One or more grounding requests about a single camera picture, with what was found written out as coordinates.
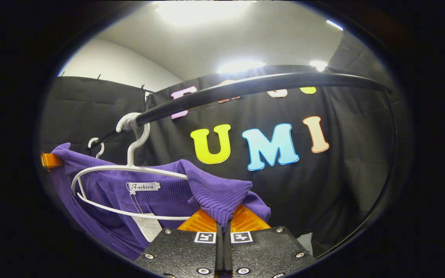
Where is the black metal clothes rack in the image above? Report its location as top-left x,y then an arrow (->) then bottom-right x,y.
90,72 -> 397,259

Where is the purple ribbed cardigan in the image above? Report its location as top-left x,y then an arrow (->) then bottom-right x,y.
49,143 -> 271,261

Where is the black backdrop cloth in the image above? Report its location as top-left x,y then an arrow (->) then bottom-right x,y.
39,31 -> 414,259

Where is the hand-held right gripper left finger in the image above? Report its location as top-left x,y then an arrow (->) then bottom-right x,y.
134,208 -> 224,278

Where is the white clothes hanger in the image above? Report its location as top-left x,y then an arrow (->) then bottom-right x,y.
87,137 -> 105,159
71,112 -> 192,221

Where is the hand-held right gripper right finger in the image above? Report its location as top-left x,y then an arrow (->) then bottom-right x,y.
224,204 -> 318,278

